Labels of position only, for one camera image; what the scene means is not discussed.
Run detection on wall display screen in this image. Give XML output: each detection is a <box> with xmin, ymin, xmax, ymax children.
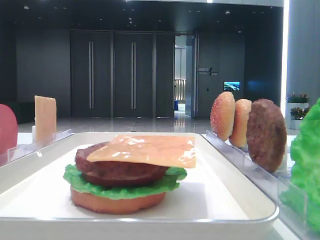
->
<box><xmin>223</xmin><ymin>81</ymin><xmax>240</xmax><ymax>92</ymax></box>

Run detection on upright green lettuce leaf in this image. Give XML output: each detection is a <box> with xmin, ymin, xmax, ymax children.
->
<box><xmin>280</xmin><ymin>100</ymin><xmax>320</xmax><ymax>234</ymax></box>

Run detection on brown meat patty on burger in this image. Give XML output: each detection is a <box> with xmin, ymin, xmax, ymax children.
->
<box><xmin>75</xmin><ymin>141</ymin><xmax>168</xmax><ymax>187</ymax></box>

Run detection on white planter with flowers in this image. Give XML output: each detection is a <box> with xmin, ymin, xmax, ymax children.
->
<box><xmin>285</xmin><ymin>92</ymin><xmax>310</xmax><ymax>130</ymax></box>

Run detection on upright brown meat patty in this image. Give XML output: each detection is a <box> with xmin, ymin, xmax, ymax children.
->
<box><xmin>246</xmin><ymin>98</ymin><xmax>287</xmax><ymax>173</ymax></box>

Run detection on left long clear rail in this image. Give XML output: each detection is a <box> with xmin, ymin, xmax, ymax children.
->
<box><xmin>0</xmin><ymin>129</ymin><xmax>73</xmax><ymax>167</ymax></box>

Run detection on cheese slice on burger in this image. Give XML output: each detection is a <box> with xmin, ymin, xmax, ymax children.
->
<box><xmin>87</xmin><ymin>135</ymin><xmax>196</xmax><ymax>169</ymax></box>

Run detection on sesame bun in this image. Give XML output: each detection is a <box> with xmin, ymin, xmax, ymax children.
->
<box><xmin>210</xmin><ymin>91</ymin><xmax>236</xmax><ymax>141</ymax></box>
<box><xmin>229</xmin><ymin>98</ymin><xmax>252</xmax><ymax>148</ymax></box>

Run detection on right long clear rail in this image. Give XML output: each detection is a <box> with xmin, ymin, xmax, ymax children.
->
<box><xmin>204</xmin><ymin>130</ymin><xmax>320</xmax><ymax>240</ymax></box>

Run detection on white rectangular metal tray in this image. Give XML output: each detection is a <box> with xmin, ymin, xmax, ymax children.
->
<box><xmin>0</xmin><ymin>132</ymin><xmax>279</xmax><ymax>240</ymax></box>

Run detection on long clear rail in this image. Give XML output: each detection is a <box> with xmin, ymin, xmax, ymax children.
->
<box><xmin>204</xmin><ymin>130</ymin><xmax>320</xmax><ymax>240</ymax></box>
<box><xmin>0</xmin><ymin>129</ymin><xmax>73</xmax><ymax>167</ymax></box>

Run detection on upright cheese slice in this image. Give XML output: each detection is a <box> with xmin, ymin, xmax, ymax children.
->
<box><xmin>34</xmin><ymin>95</ymin><xmax>57</xmax><ymax>142</ymax></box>

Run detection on dark double doors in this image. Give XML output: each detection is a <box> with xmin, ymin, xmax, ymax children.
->
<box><xmin>70</xmin><ymin>30</ymin><xmax>175</xmax><ymax>118</ymax></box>

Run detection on green lettuce leaf on burger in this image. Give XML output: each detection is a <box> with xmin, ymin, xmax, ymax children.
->
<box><xmin>63</xmin><ymin>164</ymin><xmax>187</xmax><ymax>200</ymax></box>

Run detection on upright red tomato slice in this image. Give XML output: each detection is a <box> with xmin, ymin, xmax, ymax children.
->
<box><xmin>0</xmin><ymin>104</ymin><xmax>18</xmax><ymax>155</ymax></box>

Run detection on bottom bun on tray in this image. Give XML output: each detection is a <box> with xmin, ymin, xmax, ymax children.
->
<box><xmin>70</xmin><ymin>187</ymin><xmax>166</xmax><ymax>215</ymax></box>

